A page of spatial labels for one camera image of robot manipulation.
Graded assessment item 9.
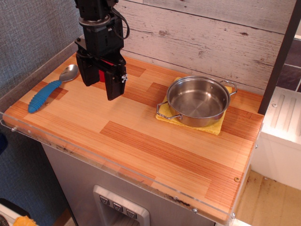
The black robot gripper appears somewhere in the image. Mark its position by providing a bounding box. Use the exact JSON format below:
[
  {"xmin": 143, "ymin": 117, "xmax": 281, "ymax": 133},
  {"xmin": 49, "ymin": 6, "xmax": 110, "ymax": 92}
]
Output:
[{"xmin": 76, "ymin": 16, "xmax": 127, "ymax": 101}]

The red plastic strawberry toy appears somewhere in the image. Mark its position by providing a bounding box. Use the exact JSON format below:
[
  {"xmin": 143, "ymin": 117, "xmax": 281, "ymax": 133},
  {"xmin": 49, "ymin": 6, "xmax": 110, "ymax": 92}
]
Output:
[{"xmin": 99, "ymin": 60, "xmax": 113, "ymax": 82}]

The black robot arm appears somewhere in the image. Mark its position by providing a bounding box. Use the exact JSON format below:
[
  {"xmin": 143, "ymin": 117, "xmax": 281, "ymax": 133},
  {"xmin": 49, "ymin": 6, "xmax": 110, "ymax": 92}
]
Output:
[{"xmin": 75, "ymin": 0, "xmax": 130, "ymax": 100}]

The stainless steel pot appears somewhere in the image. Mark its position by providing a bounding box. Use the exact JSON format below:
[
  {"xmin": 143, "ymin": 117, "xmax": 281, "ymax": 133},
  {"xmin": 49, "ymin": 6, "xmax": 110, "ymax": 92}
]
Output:
[{"xmin": 156, "ymin": 75, "xmax": 238, "ymax": 128}]

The clear acrylic edge guard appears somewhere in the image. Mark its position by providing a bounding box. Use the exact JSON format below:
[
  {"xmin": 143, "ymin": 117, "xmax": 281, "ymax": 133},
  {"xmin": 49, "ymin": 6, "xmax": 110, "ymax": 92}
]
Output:
[{"xmin": 3, "ymin": 107, "xmax": 263, "ymax": 225}]

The grey toy fridge cabinet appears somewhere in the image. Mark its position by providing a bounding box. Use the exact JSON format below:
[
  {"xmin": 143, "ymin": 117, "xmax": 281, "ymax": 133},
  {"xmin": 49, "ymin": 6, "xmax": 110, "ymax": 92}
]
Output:
[{"xmin": 43, "ymin": 144, "xmax": 215, "ymax": 226}]

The silver water dispenser panel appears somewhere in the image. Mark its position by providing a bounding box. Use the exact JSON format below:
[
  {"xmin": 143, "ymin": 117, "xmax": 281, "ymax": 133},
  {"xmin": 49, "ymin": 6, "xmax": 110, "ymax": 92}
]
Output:
[{"xmin": 93, "ymin": 185, "xmax": 151, "ymax": 226}]

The yellow object bottom left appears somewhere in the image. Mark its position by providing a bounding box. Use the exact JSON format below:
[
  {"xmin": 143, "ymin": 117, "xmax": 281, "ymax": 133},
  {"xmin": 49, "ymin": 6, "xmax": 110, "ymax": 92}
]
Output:
[{"xmin": 13, "ymin": 216, "xmax": 37, "ymax": 226}]

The white toy sink unit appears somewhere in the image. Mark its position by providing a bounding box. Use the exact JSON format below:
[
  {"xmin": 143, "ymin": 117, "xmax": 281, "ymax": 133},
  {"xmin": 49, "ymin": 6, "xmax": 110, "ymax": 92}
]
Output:
[{"xmin": 250, "ymin": 34, "xmax": 301, "ymax": 191}]

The blue handled metal spoon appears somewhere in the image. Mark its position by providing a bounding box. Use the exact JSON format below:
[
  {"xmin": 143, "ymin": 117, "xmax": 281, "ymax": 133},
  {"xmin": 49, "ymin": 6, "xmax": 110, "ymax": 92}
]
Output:
[{"xmin": 28, "ymin": 64, "xmax": 79, "ymax": 113}]

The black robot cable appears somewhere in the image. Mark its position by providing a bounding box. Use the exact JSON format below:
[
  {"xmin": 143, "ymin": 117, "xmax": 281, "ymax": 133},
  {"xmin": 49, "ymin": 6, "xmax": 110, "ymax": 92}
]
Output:
[{"xmin": 108, "ymin": 7, "xmax": 130, "ymax": 40}]

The dark wooden right post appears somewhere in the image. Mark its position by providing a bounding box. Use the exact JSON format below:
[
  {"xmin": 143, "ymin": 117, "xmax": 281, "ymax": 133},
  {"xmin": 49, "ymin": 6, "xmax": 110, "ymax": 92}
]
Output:
[{"xmin": 258, "ymin": 0, "xmax": 301, "ymax": 115}]

